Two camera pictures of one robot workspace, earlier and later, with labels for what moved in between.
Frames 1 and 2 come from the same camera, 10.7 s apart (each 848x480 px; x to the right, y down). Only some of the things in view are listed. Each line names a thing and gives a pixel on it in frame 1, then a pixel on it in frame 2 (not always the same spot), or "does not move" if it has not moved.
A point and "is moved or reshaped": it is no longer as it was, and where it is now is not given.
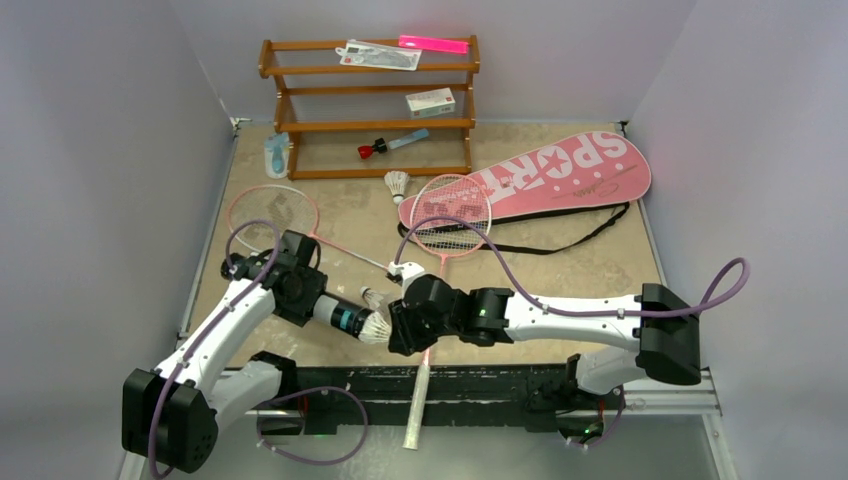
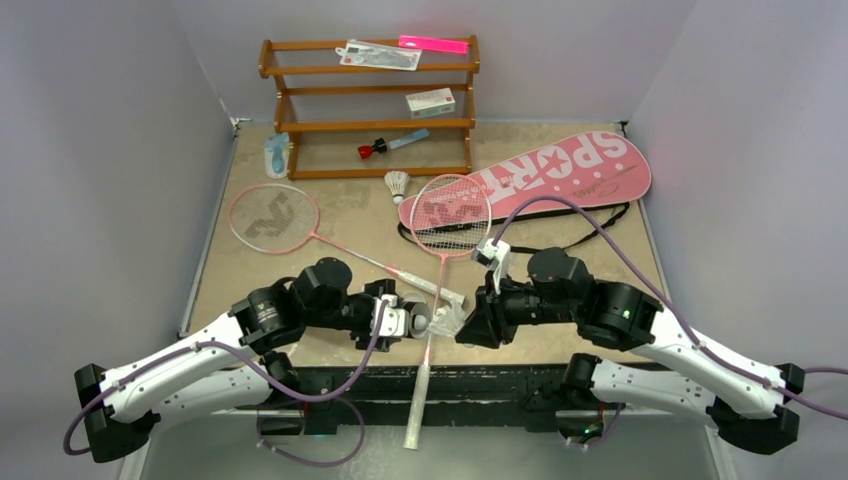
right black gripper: x=403 y=325 → x=486 y=312
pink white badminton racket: x=442 y=196 does not move
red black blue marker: x=381 y=145 does not move
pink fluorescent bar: x=433 y=44 does not move
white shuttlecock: x=375 y=329 is moved or reshaped
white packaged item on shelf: x=375 y=55 does not move
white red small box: x=433 y=102 does not move
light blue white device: x=276 y=154 does not move
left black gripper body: x=308 y=289 → x=357 y=305
